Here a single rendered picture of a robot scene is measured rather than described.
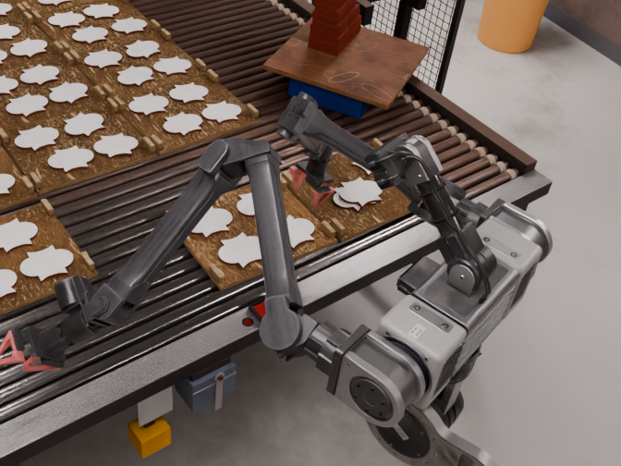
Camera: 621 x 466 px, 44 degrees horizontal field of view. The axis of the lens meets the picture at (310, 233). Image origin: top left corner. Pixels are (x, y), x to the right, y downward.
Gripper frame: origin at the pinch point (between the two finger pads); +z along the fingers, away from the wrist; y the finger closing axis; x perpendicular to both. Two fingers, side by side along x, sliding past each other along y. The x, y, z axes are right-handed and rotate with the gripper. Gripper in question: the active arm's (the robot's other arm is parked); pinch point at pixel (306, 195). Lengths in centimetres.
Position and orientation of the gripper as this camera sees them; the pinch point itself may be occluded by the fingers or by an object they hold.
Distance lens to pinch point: 232.3
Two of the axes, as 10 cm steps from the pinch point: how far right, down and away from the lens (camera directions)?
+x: 7.3, -1.9, 6.6
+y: 6.1, 6.0, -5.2
